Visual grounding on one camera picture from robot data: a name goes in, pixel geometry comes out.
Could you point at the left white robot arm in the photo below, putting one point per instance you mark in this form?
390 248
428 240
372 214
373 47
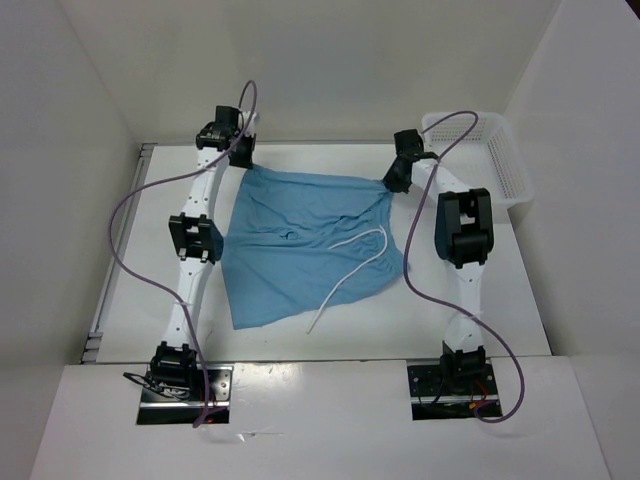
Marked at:
198 245

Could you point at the white perforated plastic basket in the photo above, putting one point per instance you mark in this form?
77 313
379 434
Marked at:
484 153

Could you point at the light blue shorts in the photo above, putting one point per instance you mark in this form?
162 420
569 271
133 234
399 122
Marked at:
301 242

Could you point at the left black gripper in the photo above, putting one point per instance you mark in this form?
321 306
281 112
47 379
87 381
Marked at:
245 161

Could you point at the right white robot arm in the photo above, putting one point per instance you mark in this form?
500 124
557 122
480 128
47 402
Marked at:
463 240

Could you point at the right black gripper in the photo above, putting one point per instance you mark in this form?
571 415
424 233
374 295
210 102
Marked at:
393 184

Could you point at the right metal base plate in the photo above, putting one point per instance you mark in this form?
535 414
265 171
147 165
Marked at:
432 399

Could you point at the aluminium table edge rail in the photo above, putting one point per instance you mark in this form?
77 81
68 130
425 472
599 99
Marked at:
122 233

